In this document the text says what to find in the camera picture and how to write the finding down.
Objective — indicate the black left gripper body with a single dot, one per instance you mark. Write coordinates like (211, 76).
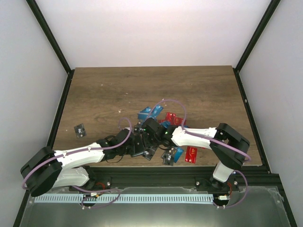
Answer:
(123, 151)

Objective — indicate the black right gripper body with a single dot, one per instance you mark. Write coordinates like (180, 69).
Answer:
(151, 143)

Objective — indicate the black leather card holder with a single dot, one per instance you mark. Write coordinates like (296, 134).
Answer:
(139, 147)

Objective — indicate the blue card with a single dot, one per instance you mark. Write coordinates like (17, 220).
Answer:
(148, 111)
(176, 153)

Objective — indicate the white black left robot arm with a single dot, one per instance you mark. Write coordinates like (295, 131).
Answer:
(50, 168)

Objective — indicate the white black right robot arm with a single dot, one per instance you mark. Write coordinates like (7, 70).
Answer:
(230, 147)

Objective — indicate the black VIP card beside holder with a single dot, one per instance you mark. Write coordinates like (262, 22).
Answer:
(149, 153)

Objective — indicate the red VIP card front right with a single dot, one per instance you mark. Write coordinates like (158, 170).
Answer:
(191, 154)

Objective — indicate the lone black VIP card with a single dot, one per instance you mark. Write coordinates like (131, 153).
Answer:
(80, 131)

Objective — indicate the black front frame rail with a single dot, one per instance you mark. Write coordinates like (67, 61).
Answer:
(173, 176)

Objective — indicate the light blue slotted cable duct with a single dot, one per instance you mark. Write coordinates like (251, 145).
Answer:
(126, 198)

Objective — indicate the black left frame post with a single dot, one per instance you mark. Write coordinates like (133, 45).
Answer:
(48, 33)

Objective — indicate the black aluminium frame post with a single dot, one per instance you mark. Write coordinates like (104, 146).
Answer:
(257, 33)

